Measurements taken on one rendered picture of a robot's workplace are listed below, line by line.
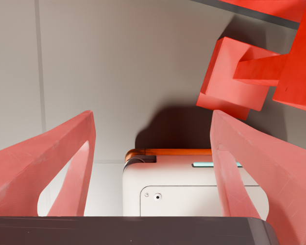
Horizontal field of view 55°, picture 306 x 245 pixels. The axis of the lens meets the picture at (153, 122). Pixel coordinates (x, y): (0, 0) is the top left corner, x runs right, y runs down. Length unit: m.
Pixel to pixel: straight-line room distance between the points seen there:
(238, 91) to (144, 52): 0.37
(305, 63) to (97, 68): 0.83
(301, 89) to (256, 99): 0.64
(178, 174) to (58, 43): 0.65
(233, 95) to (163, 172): 0.36
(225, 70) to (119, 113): 0.42
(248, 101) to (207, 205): 0.38
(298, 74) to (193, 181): 0.54
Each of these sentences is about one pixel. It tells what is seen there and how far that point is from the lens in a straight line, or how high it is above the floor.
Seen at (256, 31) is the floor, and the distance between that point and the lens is 1.19.
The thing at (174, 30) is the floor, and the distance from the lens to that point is 1.13.
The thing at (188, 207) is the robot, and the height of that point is 0.28.
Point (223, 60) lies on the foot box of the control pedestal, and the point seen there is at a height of 0.12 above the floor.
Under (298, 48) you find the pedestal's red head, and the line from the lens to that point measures 0.48.
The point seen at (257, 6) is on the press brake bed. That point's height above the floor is 0.15.
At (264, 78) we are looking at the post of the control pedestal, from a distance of 0.76.
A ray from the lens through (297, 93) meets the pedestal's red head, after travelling 0.43.
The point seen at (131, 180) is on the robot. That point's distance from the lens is 0.90.
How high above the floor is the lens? 1.12
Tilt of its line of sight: 81 degrees down
